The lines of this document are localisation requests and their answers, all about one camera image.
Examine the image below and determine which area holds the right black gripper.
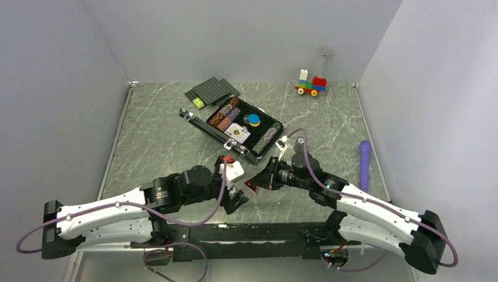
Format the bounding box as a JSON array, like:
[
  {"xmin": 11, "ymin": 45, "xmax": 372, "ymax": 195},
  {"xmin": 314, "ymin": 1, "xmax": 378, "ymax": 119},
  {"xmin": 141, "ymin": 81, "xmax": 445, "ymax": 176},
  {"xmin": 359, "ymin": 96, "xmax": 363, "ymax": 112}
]
[{"xmin": 250, "ymin": 156, "xmax": 312, "ymax": 190}]

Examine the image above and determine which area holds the triangular all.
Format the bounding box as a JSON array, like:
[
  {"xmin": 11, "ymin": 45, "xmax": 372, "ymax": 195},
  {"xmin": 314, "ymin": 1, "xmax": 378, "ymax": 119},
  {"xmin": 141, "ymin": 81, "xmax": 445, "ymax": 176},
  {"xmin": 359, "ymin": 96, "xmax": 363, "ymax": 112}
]
[{"xmin": 244, "ymin": 180, "xmax": 258, "ymax": 193}]

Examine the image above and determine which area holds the blue round plastic disc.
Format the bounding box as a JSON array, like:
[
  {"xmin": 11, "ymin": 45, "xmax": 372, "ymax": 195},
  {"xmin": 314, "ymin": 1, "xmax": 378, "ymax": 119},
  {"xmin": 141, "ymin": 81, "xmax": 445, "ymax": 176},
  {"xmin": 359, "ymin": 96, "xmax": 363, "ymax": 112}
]
[{"xmin": 247, "ymin": 114, "xmax": 260, "ymax": 125}]

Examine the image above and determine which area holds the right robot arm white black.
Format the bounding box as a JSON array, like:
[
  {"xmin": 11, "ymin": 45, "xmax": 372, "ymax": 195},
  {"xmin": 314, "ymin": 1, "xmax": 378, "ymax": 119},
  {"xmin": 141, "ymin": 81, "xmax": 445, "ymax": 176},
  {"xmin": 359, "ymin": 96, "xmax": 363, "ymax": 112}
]
[{"xmin": 245, "ymin": 152, "xmax": 447, "ymax": 274}]

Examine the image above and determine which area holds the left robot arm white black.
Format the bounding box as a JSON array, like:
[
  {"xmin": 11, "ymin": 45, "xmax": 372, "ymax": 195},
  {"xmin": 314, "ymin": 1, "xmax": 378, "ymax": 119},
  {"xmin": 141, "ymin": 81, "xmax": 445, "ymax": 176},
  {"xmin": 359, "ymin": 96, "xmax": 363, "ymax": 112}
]
[{"xmin": 41, "ymin": 156, "xmax": 248, "ymax": 260}]

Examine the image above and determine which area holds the green blue chip row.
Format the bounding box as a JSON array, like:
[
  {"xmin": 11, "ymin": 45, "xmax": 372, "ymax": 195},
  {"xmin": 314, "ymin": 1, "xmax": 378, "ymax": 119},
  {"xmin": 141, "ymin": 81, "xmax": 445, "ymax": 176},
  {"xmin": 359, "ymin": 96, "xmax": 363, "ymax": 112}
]
[{"xmin": 252, "ymin": 122, "xmax": 281, "ymax": 155}]

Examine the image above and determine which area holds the aluminium poker case open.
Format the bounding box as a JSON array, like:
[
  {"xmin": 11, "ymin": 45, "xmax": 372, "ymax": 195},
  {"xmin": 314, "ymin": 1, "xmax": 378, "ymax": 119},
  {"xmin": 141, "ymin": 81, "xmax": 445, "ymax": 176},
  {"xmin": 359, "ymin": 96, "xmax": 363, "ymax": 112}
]
[{"xmin": 179, "ymin": 96, "xmax": 285, "ymax": 165}]

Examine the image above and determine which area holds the playing card deck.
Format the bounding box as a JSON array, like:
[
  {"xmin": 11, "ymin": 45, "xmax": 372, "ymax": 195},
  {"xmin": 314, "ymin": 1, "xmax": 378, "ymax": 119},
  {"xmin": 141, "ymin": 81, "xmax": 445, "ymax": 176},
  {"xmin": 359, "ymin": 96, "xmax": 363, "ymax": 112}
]
[{"xmin": 224, "ymin": 123, "xmax": 251, "ymax": 144}]

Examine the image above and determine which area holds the red pink chip row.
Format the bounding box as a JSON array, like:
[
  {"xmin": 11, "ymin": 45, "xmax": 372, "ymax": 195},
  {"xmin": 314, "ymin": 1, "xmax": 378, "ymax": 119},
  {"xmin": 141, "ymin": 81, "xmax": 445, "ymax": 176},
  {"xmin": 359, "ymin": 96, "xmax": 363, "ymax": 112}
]
[{"xmin": 217, "ymin": 116, "xmax": 233, "ymax": 132}]

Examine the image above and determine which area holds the purple chip row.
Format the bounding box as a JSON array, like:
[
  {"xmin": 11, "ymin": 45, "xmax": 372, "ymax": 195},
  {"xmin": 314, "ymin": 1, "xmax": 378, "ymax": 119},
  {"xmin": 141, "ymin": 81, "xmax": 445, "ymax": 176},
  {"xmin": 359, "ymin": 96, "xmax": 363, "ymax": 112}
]
[{"xmin": 226, "ymin": 108, "xmax": 241, "ymax": 122}]

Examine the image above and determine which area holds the orange brown chip row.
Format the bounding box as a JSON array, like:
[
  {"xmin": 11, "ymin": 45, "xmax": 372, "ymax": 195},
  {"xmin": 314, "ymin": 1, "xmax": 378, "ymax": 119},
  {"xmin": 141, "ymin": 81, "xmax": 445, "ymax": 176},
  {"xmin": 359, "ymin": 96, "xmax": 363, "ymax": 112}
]
[{"xmin": 208, "ymin": 97, "xmax": 239, "ymax": 127}]

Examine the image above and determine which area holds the purple toy microphone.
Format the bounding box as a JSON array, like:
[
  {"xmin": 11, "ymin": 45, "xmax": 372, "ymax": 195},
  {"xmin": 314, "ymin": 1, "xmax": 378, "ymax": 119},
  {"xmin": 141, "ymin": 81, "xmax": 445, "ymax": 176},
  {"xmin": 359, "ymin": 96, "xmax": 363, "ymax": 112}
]
[{"xmin": 358, "ymin": 140, "xmax": 372, "ymax": 192}]

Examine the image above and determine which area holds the colourful lego train toy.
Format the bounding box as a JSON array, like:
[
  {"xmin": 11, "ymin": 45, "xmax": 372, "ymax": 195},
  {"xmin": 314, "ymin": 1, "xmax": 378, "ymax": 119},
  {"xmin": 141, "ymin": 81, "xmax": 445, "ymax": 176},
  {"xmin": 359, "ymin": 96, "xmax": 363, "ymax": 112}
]
[{"xmin": 294, "ymin": 69, "xmax": 327, "ymax": 97}]

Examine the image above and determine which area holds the yellow-green lego brick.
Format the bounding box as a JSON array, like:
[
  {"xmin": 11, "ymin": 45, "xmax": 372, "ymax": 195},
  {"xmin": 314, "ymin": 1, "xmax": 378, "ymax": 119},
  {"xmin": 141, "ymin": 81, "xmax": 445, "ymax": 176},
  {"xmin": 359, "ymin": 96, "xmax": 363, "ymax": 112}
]
[{"xmin": 192, "ymin": 98, "xmax": 206, "ymax": 110}]

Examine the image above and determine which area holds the dark grey lego baseplate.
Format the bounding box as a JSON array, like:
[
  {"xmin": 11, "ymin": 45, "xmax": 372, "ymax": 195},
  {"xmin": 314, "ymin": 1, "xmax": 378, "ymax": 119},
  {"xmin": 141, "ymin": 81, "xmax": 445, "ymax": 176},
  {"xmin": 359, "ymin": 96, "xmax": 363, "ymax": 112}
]
[{"xmin": 184, "ymin": 77, "xmax": 240, "ymax": 106}]

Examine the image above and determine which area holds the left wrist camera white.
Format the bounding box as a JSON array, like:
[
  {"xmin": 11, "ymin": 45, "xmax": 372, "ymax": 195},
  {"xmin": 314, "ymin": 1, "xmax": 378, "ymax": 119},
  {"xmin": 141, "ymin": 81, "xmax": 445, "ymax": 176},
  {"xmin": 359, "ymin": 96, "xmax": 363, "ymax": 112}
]
[{"xmin": 219, "ymin": 156, "xmax": 245, "ymax": 183}]

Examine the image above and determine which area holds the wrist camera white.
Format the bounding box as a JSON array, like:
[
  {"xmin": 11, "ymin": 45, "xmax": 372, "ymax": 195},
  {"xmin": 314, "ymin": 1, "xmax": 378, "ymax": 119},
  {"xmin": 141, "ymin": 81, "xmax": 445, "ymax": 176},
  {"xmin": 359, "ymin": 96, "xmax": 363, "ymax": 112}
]
[
  {"xmin": 219, "ymin": 156, "xmax": 245, "ymax": 183},
  {"xmin": 275, "ymin": 136, "xmax": 288, "ymax": 152}
]

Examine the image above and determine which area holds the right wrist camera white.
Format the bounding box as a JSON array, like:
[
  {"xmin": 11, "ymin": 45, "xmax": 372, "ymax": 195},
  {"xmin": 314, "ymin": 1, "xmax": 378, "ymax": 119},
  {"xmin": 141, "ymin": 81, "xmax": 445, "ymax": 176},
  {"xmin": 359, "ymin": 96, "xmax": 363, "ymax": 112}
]
[{"xmin": 275, "ymin": 136, "xmax": 288, "ymax": 152}]

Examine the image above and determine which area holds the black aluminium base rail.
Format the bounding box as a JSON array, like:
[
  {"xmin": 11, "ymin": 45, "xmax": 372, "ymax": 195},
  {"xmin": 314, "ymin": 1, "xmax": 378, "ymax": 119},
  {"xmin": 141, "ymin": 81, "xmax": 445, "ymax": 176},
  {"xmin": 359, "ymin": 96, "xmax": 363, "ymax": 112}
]
[{"xmin": 70, "ymin": 221, "xmax": 416, "ymax": 269}]

